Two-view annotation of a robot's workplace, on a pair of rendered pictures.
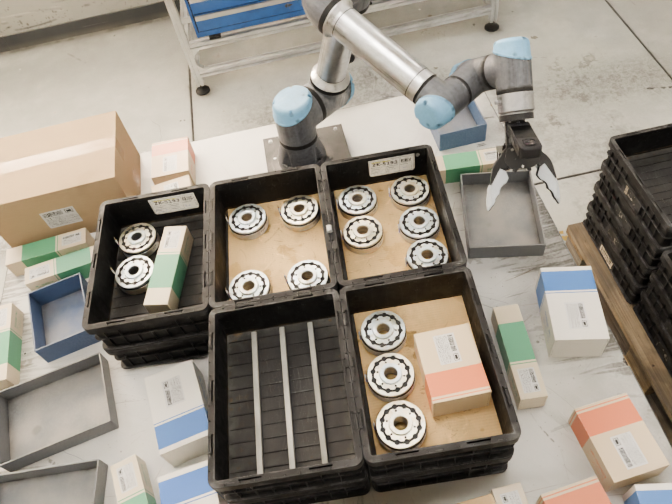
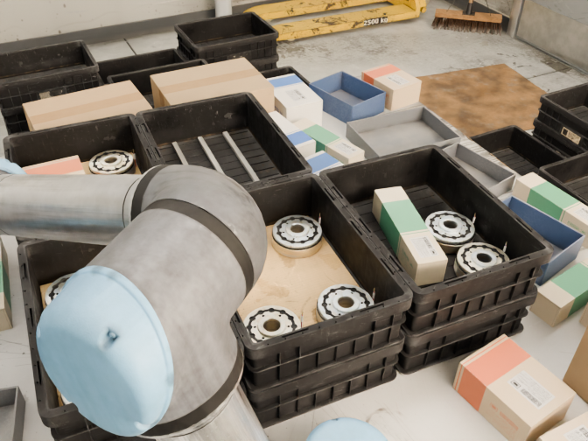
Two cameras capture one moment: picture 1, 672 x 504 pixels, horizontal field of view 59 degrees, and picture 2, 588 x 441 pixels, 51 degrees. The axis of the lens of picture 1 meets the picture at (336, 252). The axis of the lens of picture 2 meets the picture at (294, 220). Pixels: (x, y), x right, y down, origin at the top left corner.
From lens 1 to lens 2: 1.76 m
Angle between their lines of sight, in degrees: 85
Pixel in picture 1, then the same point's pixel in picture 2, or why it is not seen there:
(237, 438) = (255, 151)
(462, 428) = not seen: hidden behind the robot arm
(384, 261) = not seen: hidden behind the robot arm
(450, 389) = (60, 164)
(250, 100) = not seen: outside the picture
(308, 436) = (194, 159)
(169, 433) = (323, 160)
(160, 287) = (395, 201)
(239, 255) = (336, 276)
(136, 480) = (336, 148)
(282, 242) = (285, 300)
